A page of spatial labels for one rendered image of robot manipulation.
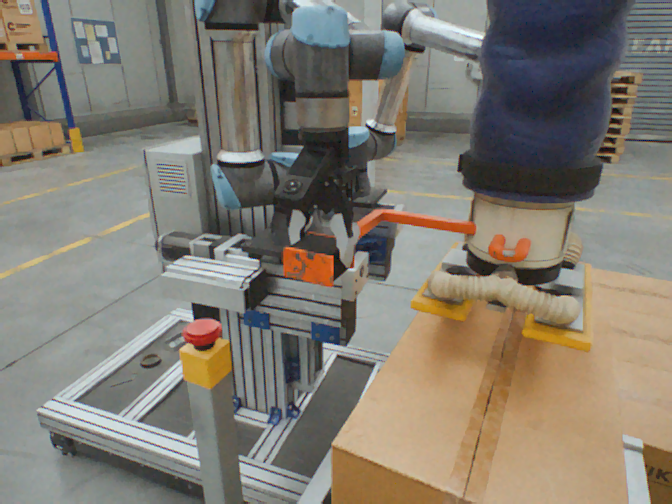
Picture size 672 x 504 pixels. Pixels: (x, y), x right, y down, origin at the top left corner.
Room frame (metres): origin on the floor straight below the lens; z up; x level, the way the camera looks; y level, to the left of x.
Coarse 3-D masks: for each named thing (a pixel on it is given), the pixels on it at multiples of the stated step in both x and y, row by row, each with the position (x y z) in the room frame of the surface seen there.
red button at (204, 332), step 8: (200, 320) 0.73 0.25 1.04; (208, 320) 0.73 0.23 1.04; (184, 328) 0.71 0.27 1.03; (192, 328) 0.70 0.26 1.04; (200, 328) 0.70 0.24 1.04; (208, 328) 0.70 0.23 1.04; (216, 328) 0.71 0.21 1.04; (184, 336) 0.69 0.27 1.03; (192, 336) 0.68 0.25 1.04; (200, 336) 0.68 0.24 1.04; (208, 336) 0.69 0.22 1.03; (216, 336) 0.69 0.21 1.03; (192, 344) 0.69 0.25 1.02; (200, 344) 0.68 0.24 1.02; (208, 344) 0.69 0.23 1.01
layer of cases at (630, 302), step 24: (528, 288) 1.81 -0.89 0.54; (600, 288) 1.81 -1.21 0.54; (624, 288) 1.81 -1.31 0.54; (648, 288) 1.81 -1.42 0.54; (600, 312) 1.60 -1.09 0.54; (624, 312) 1.60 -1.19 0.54; (648, 312) 1.60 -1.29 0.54; (624, 336) 1.43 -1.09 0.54; (648, 336) 1.43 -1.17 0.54; (624, 360) 1.28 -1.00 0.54; (648, 360) 1.28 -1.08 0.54; (624, 384) 1.16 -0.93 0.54; (648, 384) 1.16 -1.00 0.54; (624, 408) 1.05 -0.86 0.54; (648, 408) 1.05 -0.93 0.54; (624, 432) 0.96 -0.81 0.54; (648, 432) 0.96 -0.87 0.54; (648, 456) 0.91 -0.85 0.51; (648, 480) 0.90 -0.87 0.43
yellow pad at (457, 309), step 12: (468, 276) 0.81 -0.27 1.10; (480, 276) 0.82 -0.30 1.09; (420, 288) 0.77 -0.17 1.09; (420, 300) 0.72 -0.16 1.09; (432, 300) 0.72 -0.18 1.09; (444, 300) 0.71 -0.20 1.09; (456, 300) 0.71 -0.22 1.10; (468, 300) 0.72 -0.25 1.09; (432, 312) 0.70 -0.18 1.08; (444, 312) 0.69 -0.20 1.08; (456, 312) 0.68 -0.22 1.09; (468, 312) 0.69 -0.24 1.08
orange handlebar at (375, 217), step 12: (372, 216) 0.84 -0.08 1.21; (384, 216) 0.87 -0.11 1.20; (396, 216) 0.86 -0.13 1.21; (408, 216) 0.85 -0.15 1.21; (420, 216) 0.84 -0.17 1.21; (432, 216) 0.83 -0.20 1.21; (360, 228) 0.77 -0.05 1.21; (432, 228) 0.82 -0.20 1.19; (444, 228) 0.81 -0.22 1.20; (456, 228) 0.80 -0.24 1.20; (468, 228) 0.79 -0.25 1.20; (492, 240) 0.72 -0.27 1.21; (504, 240) 0.72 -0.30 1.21; (528, 240) 0.71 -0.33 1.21; (492, 252) 0.68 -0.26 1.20; (504, 252) 0.66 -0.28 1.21; (516, 252) 0.66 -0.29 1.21
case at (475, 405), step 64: (448, 320) 0.88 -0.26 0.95; (512, 320) 0.88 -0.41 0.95; (384, 384) 0.66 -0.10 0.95; (448, 384) 0.66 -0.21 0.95; (512, 384) 0.66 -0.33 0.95; (576, 384) 0.66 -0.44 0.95; (384, 448) 0.51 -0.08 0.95; (448, 448) 0.51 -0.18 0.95; (512, 448) 0.52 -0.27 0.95; (576, 448) 0.52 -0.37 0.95
